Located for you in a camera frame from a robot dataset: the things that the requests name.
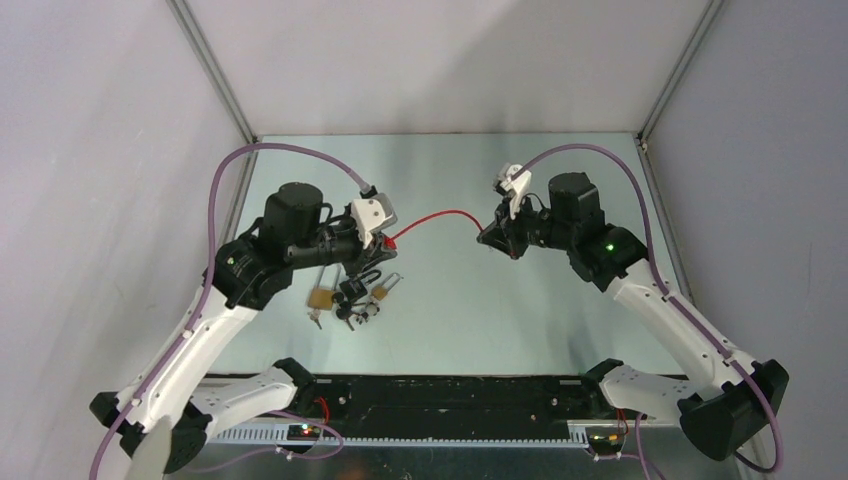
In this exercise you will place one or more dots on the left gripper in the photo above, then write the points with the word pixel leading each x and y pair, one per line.
pixel 376 253

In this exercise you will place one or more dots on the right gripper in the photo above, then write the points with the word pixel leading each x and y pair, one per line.
pixel 503 234

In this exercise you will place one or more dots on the red cable lock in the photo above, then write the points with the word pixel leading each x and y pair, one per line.
pixel 446 236

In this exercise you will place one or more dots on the black Kaijing padlock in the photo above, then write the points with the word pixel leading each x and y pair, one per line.
pixel 354 288

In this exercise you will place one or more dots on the black-headed keys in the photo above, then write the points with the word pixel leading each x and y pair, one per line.
pixel 344 307

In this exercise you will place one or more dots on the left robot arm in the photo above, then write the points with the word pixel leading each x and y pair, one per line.
pixel 165 417

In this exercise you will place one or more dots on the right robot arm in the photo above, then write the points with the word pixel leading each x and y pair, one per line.
pixel 726 396

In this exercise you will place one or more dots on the small brass padlock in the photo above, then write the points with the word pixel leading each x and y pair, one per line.
pixel 381 290

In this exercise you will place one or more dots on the small padlock keys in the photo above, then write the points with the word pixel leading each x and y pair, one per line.
pixel 370 309

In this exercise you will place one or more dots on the large brass padlock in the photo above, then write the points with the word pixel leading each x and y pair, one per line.
pixel 324 288

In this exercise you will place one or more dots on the large padlock keys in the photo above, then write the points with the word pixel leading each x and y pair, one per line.
pixel 314 316

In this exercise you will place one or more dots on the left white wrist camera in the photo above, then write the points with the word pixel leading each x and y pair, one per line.
pixel 372 215

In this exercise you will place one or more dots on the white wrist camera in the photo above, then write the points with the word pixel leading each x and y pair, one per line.
pixel 372 215
pixel 512 183

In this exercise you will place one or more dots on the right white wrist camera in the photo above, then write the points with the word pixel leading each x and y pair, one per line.
pixel 512 183

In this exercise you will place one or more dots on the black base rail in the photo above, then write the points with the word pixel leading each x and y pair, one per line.
pixel 452 407

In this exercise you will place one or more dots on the aluminium frame post right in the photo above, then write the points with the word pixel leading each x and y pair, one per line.
pixel 702 29

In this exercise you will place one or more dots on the aluminium frame post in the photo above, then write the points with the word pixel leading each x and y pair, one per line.
pixel 193 32
pixel 702 29

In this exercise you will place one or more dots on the aluminium frame post left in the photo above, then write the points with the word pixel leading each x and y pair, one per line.
pixel 193 32

